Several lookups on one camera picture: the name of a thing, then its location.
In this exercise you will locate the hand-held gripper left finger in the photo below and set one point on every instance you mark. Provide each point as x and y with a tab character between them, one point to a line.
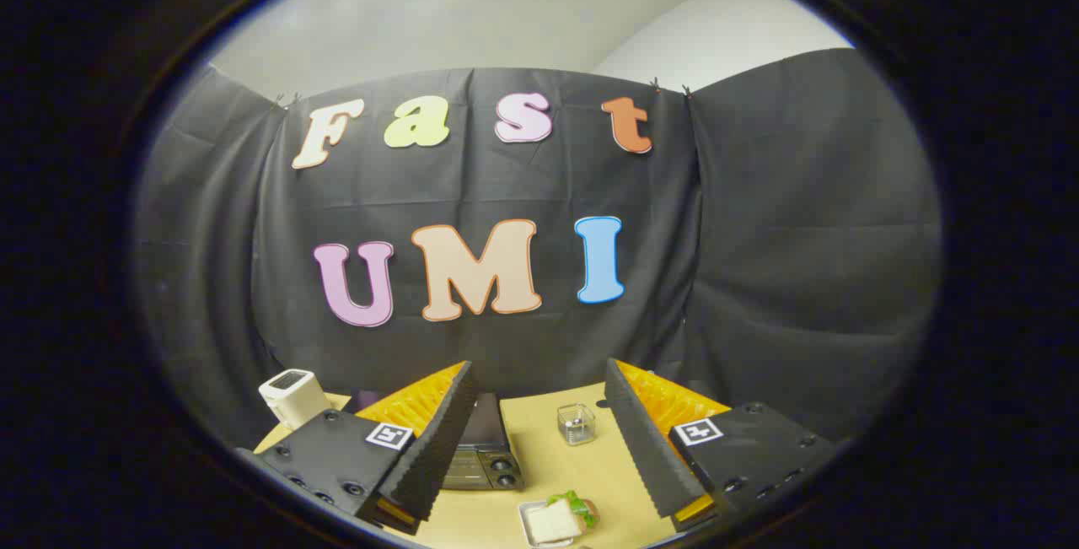
438	439

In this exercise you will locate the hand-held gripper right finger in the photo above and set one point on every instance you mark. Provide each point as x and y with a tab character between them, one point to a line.
645	439

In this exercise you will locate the white boxy appliance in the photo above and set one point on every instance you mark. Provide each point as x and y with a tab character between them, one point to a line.
291	401

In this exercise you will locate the black toaster oven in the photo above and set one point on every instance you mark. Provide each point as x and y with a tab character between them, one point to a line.
485	452

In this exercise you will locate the sandwich with lettuce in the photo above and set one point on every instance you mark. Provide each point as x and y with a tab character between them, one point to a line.
556	522

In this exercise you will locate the white plastic tray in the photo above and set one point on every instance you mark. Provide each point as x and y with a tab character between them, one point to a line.
527	514

